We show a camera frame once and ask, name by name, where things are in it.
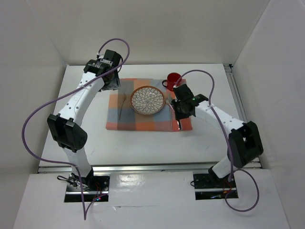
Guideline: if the silver spoon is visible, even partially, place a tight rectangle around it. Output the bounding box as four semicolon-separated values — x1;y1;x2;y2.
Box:
165;94;173;129

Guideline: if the red enamel mug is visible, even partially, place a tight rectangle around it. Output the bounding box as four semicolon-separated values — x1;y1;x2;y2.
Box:
162;73;181;91

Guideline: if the floral patterned plate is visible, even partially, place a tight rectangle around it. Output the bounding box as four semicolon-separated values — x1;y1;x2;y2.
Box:
130;86;165;115

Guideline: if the silver fork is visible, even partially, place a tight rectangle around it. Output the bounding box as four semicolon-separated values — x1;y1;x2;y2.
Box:
118;93;126;120

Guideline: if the checkered orange grey cloth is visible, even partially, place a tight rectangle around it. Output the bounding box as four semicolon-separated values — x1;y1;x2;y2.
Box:
106;78;179;132

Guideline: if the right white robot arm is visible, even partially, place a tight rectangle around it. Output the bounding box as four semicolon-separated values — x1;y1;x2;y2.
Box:
170;84;264;187

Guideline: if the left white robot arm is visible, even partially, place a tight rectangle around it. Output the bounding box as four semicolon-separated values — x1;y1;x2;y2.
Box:
47;50;122;190

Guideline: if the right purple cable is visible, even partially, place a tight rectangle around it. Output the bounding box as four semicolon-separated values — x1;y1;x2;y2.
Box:
173;69;260;212

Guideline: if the purple cable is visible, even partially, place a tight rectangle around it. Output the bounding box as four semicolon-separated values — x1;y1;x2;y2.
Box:
21;38;131;220
173;69;260;212

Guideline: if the aluminium frame rail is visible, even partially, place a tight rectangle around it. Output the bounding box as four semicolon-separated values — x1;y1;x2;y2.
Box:
38;63;263;173

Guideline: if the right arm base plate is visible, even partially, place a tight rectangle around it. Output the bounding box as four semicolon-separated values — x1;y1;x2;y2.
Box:
190;173;239;200

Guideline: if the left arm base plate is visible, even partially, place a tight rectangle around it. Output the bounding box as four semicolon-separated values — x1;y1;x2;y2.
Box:
57;175;110;203

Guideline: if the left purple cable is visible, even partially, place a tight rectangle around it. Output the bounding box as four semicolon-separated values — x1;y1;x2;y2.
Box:
21;38;131;220

